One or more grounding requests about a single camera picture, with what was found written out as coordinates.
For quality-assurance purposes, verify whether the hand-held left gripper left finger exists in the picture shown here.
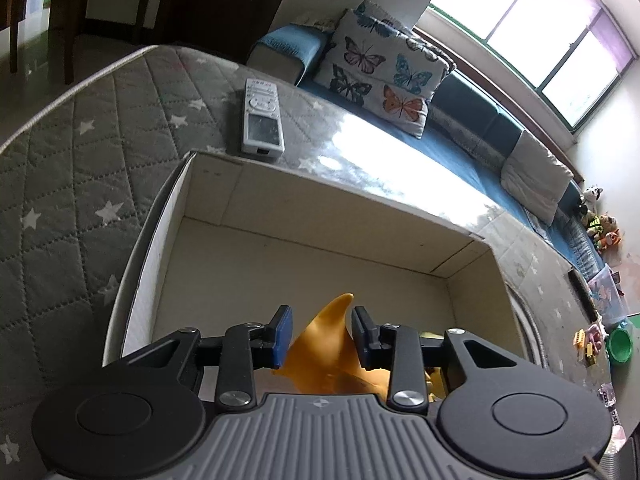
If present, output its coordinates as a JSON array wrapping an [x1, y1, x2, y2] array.
[[102, 305, 294, 409]]

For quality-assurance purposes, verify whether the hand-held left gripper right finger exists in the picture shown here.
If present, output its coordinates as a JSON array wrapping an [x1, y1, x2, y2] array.
[[351, 306, 533, 411]]

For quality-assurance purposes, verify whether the yellow rubber toy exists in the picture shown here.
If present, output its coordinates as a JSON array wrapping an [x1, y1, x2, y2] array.
[[270, 292, 443, 403]]

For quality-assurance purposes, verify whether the cardboard box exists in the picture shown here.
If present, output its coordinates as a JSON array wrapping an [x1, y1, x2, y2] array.
[[102, 150, 526, 401]]

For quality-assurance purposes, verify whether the blue sofa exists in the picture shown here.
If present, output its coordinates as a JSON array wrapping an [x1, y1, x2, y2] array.
[[248, 24, 606, 281]]

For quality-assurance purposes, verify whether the white remote control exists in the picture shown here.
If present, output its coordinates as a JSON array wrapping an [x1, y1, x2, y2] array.
[[241, 78, 286, 161]]

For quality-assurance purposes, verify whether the white cushion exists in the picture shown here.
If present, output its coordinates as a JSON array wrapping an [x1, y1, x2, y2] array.
[[500, 130, 575, 226]]

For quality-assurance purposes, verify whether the clear plastic storage box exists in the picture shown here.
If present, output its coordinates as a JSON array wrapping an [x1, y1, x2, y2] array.
[[587, 265, 628, 326]]

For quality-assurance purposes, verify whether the green plastic bowl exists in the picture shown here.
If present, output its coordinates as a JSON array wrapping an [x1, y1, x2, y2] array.
[[605, 327, 633, 362]]

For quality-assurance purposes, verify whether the black and white plush toy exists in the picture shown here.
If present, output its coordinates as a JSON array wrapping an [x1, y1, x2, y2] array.
[[580, 185, 604, 216]]

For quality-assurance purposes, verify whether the pile of stuffed toys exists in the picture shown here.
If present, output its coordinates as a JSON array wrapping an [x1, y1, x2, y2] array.
[[587, 214, 623, 251]]

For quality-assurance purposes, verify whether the butterfly print pillow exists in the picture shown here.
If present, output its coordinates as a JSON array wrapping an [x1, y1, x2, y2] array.
[[314, 0, 457, 139]]

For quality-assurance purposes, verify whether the blue armrest towel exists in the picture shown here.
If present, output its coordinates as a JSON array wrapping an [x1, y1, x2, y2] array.
[[248, 24, 333, 86]]

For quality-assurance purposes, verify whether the dark wooden door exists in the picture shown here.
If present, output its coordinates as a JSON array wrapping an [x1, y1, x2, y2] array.
[[167, 0, 301, 61]]

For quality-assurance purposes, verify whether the window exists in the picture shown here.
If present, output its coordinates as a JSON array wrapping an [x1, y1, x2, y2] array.
[[430, 0, 638, 133]]

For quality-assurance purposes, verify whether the dark wooden sideboard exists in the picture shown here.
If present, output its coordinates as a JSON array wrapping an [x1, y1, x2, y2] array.
[[10, 0, 171, 86]]

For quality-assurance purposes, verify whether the white panel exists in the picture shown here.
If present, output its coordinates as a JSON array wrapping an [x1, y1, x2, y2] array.
[[85, 0, 148, 31]]

